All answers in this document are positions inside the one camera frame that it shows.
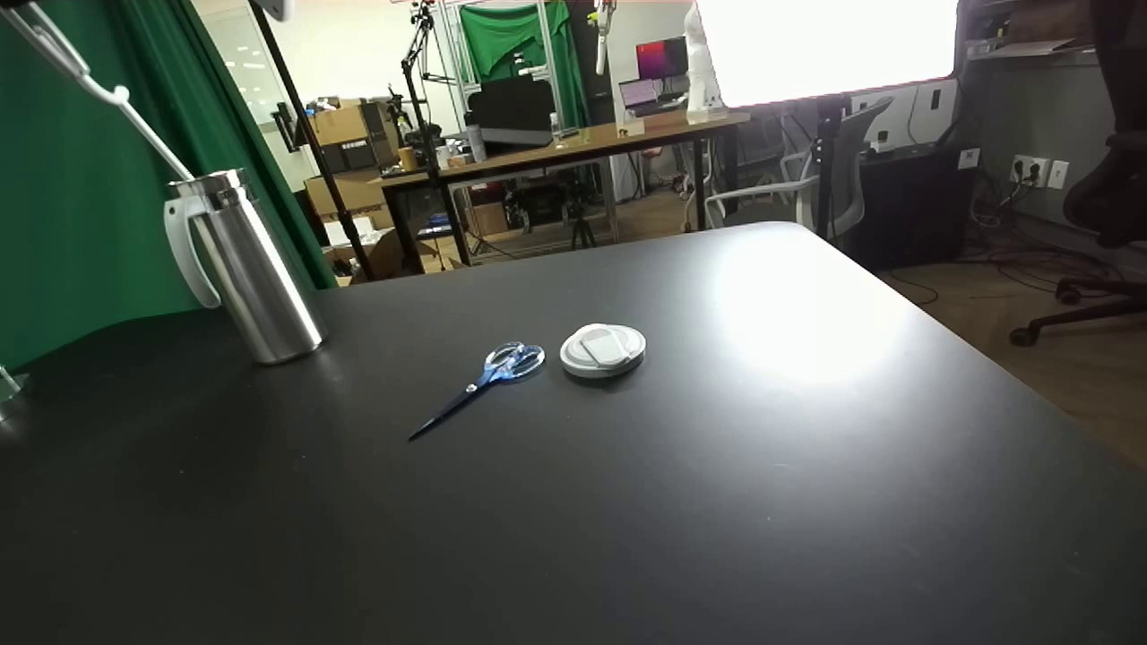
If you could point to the cardboard boxes stack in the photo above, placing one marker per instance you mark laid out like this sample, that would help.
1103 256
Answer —
353 150

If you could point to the bright studio light panel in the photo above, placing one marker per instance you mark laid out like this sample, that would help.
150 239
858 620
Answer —
827 48

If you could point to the grey mesh office chair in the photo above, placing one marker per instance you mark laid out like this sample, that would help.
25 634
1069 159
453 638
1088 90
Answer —
843 168

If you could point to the small green backdrop cloth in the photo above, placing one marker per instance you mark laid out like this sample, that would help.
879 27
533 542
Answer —
515 41

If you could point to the black computer cabinet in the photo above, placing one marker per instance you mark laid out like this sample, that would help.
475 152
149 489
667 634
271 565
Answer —
916 204

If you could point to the slanted black stand pole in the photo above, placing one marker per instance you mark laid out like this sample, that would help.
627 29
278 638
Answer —
312 144

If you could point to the long wooden desk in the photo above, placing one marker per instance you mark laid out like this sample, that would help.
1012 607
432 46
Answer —
560 144

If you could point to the black desk chair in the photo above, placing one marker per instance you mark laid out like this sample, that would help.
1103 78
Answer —
511 114

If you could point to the white wall outlets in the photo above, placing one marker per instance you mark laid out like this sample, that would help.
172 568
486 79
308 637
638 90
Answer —
1042 175

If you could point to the black office chair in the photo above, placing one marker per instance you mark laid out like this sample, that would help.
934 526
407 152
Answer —
1104 199

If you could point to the small black tripod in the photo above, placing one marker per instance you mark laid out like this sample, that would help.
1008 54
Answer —
582 221

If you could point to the monitor with purple screen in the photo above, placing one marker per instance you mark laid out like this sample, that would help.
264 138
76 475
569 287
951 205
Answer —
659 59

